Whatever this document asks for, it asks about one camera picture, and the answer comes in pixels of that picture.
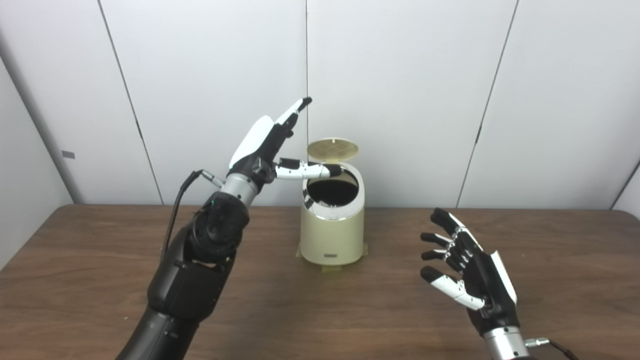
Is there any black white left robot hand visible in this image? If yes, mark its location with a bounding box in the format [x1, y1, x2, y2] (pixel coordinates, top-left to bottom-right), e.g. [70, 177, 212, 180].
[228, 97, 344, 187]

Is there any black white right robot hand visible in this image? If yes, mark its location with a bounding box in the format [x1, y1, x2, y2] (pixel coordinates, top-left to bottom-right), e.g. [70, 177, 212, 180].
[420, 207, 521, 337]

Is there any round cream bin lid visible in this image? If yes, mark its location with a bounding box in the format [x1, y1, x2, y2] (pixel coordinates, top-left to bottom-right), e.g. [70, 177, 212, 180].
[306, 137, 360, 163]

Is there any cream-colored trash bin body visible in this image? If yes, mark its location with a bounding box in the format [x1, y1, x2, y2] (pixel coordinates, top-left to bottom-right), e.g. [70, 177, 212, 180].
[299, 161, 365, 266]

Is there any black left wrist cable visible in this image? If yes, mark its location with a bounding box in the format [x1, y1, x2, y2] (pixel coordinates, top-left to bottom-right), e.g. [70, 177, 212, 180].
[161, 169, 224, 261]

